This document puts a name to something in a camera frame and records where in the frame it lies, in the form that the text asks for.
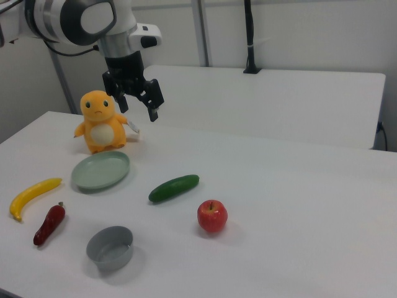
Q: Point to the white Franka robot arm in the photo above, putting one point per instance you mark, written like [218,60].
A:
[93,18]

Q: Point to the aluminium frame post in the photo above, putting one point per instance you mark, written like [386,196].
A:
[63,83]
[204,31]

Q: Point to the red apple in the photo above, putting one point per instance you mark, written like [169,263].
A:
[212,216]

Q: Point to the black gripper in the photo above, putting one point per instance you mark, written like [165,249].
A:
[124,74]

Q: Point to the yellow banana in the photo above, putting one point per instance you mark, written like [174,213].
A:
[31,194]

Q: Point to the orange plush toy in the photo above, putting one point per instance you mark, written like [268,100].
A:
[102,130]

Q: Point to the red chili pepper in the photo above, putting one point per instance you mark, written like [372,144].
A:
[49,223]

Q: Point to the grey round bowl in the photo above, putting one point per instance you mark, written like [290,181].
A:
[108,248]

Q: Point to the green cucumber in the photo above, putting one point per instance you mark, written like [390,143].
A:
[173,188]

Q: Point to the white printed paper tag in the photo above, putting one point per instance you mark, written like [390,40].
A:
[133,125]

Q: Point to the pale green round plate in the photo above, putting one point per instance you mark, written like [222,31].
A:
[100,170]

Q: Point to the white side table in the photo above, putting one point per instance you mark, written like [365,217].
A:
[263,105]

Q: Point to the cardboard hang tag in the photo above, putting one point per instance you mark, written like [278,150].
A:
[135,135]

